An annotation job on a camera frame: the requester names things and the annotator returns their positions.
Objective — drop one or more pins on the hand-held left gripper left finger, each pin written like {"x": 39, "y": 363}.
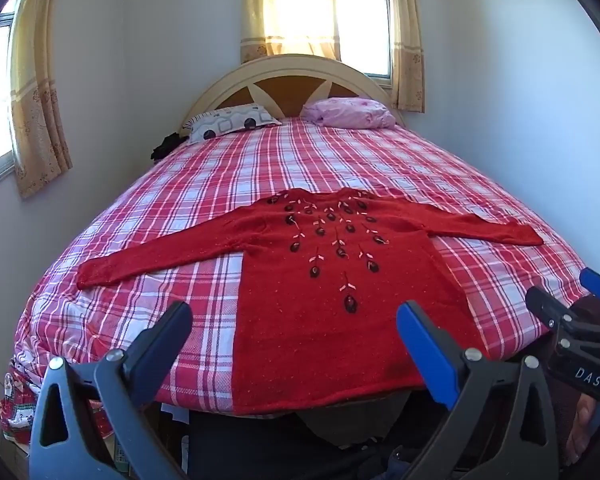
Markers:
{"x": 166, "y": 341}

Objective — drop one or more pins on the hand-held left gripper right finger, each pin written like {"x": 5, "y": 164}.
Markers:
{"x": 425, "y": 350}

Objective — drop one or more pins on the red knitted sweater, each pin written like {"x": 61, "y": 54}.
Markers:
{"x": 305, "y": 350}

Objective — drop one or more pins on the person's right hand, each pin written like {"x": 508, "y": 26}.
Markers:
{"x": 586, "y": 430}

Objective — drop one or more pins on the printed red white cloth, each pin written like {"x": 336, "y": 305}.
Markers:
{"x": 15, "y": 410}

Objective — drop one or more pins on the red plaid bed blanket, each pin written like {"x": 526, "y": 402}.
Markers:
{"x": 330, "y": 160}

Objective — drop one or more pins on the grey patterned pillow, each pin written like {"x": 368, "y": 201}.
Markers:
{"x": 230, "y": 120}

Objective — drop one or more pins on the pink pillow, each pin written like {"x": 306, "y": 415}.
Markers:
{"x": 350, "y": 112}

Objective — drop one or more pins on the beige patterned curtain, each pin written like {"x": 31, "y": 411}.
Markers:
{"x": 407, "y": 50}
{"x": 35, "y": 110}
{"x": 290, "y": 10}

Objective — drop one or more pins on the cream wooden headboard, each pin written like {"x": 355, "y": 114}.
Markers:
{"x": 290, "y": 67}

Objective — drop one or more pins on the window behind headboard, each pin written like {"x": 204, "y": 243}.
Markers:
{"x": 362, "y": 30}

